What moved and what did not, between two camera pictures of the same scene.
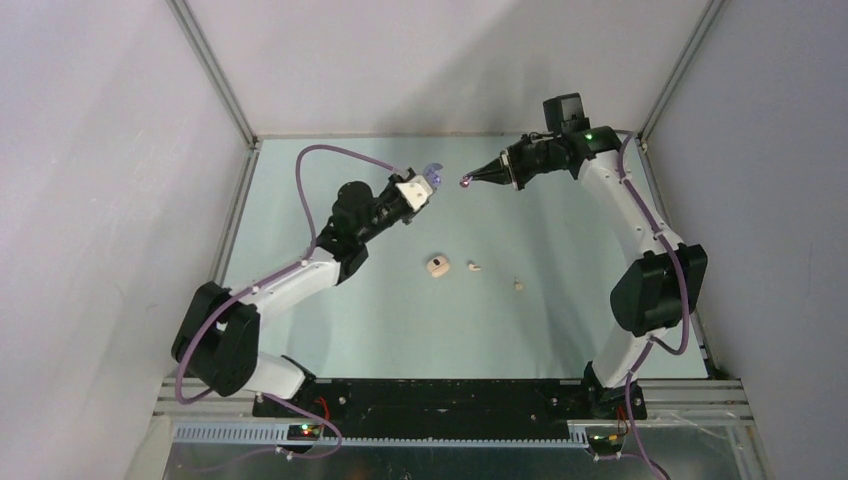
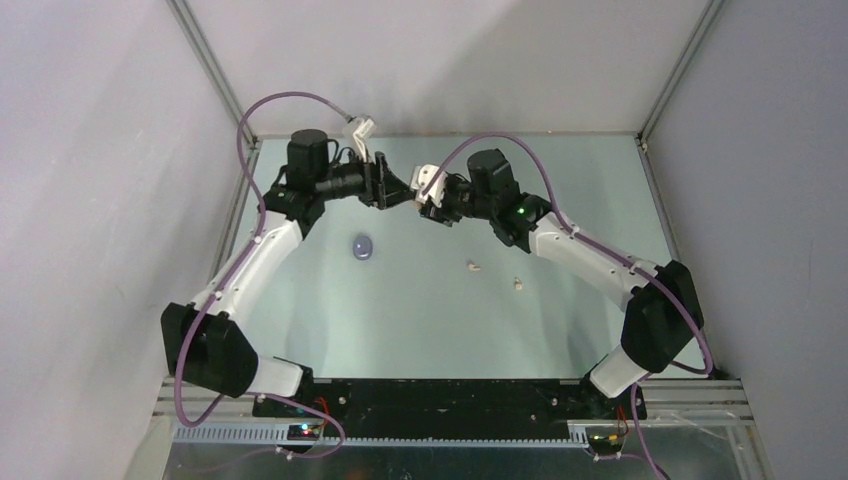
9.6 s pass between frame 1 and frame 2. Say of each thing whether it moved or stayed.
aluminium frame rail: stayed
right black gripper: moved
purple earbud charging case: moved
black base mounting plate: stayed
